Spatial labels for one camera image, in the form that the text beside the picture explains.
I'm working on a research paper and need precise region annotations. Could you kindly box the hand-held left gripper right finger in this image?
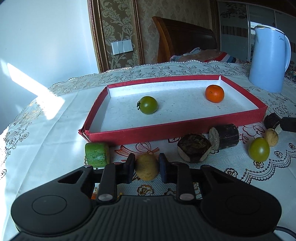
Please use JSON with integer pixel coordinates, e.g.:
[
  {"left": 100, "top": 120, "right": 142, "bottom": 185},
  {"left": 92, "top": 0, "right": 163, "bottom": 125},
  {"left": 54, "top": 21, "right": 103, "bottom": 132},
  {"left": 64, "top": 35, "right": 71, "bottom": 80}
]
[{"left": 159, "top": 152, "right": 240, "bottom": 203}]

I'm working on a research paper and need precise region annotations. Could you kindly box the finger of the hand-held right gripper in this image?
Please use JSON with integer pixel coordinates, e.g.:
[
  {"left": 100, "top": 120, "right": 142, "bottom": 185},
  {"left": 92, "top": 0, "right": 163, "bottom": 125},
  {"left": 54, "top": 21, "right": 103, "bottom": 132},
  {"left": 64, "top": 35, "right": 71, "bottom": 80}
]
[{"left": 280, "top": 117, "right": 296, "bottom": 133}]

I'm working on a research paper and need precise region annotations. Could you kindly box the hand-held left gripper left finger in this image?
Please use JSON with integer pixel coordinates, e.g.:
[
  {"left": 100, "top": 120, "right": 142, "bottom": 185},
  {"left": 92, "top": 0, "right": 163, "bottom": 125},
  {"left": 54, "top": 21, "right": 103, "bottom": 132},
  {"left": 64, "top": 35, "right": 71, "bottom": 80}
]
[{"left": 55, "top": 153, "right": 136, "bottom": 205}]

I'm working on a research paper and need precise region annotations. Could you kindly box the tan longan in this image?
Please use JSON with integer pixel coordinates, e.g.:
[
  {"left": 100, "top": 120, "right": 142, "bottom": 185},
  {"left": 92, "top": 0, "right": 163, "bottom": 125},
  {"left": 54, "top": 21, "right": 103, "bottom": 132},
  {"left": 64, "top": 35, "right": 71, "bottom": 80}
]
[
  {"left": 264, "top": 128, "right": 279, "bottom": 147},
  {"left": 135, "top": 153, "right": 160, "bottom": 181}
]

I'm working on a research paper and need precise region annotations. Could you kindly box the dark sugarcane piece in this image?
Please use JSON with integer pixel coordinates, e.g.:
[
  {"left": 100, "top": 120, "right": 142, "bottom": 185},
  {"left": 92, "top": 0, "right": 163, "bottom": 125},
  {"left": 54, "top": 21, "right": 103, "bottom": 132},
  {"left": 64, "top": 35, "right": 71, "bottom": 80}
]
[
  {"left": 264, "top": 113, "right": 283, "bottom": 134},
  {"left": 209, "top": 123, "right": 240, "bottom": 151}
]

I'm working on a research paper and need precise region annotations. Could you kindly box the dark brown round fruit chunk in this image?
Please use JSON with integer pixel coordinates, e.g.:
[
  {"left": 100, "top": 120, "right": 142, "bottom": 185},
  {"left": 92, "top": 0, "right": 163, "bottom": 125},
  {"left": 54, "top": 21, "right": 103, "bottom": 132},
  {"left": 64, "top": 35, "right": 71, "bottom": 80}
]
[{"left": 177, "top": 134, "right": 212, "bottom": 164}]

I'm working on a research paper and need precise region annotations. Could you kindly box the green tomato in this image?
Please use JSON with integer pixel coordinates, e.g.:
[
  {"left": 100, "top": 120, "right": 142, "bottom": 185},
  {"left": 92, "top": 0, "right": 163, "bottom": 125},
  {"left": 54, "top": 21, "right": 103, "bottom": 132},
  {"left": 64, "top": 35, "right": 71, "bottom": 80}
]
[
  {"left": 248, "top": 137, "right": 270, "bottom": 162},
  {"left": 137, "top": 96, "right": 158, "bottom": 115}
]

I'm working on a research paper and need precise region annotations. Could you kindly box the red shallow box tray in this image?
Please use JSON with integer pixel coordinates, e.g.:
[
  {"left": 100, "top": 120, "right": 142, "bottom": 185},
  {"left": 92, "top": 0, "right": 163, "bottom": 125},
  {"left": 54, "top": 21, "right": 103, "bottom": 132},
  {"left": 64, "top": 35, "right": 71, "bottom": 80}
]
[{"left": 79, "top": 75, "right": 268, "bottom": 146}]

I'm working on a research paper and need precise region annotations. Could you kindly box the green cucumber piece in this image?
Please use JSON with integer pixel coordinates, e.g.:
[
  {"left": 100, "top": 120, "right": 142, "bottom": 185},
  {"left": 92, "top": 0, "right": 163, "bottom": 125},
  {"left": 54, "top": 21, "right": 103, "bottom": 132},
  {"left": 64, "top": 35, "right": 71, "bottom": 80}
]
[{"left": 85, "top": 142, "right": 111, "bottom": 168}]

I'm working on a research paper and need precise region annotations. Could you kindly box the light blue electric kettle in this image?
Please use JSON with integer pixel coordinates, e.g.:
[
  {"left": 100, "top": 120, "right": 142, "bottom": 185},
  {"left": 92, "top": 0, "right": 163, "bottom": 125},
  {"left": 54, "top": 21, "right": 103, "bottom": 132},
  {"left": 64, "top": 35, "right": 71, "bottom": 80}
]
[{"left": 248, "top": 24, "right": 292, "bottom": 94}]

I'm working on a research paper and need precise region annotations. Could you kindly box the orange tangerine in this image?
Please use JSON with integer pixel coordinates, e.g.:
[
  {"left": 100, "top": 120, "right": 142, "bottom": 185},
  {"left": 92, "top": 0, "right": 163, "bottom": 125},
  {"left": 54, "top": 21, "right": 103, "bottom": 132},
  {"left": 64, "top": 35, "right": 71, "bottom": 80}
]
[{"left": 205, "top": 85, "right": 225, "bottom": 103}]

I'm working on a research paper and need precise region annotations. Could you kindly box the folded striped blanket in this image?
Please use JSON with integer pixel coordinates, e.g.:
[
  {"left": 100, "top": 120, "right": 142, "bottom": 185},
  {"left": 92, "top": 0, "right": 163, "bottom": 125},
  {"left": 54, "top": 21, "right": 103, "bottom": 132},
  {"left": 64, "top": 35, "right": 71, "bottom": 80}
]
[{"left": 170, "top": 47, "right": 251, "bottom": 63}]

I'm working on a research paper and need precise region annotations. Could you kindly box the sliding wardrobe door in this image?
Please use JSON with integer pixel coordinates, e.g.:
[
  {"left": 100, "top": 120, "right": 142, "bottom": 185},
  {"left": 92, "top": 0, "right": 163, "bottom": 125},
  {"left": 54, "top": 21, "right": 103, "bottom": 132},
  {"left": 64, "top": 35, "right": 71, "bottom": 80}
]
[{"left": 216, "top": 0, "right": 296, "bottom": 63}]

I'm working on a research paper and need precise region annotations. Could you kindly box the wooden headboard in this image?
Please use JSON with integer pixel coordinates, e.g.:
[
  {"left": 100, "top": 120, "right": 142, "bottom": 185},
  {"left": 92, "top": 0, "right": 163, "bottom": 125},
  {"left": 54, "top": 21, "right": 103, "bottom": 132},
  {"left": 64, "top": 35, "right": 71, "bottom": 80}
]
[{"left": 152, "top": 16, "right": 219, "bottom": 63}]

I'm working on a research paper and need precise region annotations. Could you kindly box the black cable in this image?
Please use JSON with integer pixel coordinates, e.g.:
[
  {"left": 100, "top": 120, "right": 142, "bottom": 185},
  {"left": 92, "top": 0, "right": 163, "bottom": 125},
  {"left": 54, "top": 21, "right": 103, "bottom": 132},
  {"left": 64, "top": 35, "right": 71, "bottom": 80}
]
[{"left": 276, "top": 227, "right": 296, "bottom": 235}]

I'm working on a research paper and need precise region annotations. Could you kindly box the white wall switch panel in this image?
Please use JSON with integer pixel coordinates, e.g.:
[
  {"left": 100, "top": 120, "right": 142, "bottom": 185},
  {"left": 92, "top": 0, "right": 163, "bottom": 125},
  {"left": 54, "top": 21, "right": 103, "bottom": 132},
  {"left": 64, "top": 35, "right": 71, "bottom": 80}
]
[{"left": 111, "top": 39, "right": 134, "bottom": 55}]

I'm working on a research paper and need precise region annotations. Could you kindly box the gilded wall moulding frame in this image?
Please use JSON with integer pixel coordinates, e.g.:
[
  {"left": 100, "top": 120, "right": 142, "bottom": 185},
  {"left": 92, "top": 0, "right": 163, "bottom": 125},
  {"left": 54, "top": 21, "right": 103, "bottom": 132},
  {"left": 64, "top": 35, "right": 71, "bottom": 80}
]
[{"left": 87, "top": 0, "right": 145, "bottom": 73}]

